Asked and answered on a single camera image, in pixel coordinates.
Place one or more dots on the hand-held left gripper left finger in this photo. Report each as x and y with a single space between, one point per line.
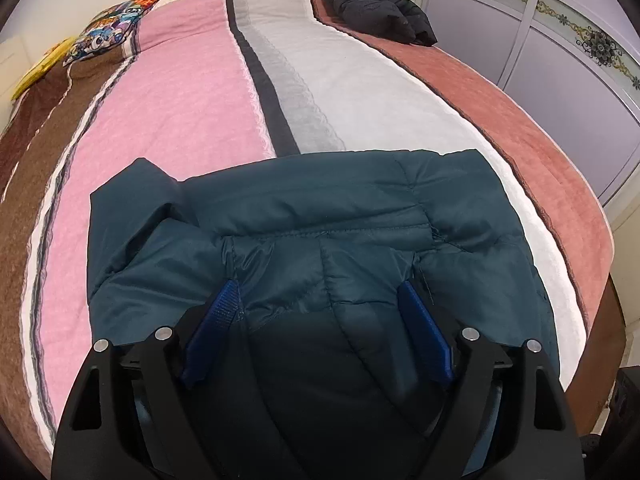
217 322

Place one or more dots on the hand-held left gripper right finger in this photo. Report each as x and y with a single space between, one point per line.
425 330

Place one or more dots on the teal puffer jacket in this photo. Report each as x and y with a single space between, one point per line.
320 210

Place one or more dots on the black object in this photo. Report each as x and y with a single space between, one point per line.
622 425

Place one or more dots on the striped bed blanket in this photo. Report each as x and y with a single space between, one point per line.
190 85

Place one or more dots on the lilac wardrobe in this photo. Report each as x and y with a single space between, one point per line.
565 70

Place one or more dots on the yellow printed pillow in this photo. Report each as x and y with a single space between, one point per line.
42 67

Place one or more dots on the colourful printed pillow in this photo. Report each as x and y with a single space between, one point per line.
110 30

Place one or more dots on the black puffer jacket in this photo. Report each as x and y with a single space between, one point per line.
370 0

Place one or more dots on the wooden bed frame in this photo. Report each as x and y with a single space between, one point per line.
610 350

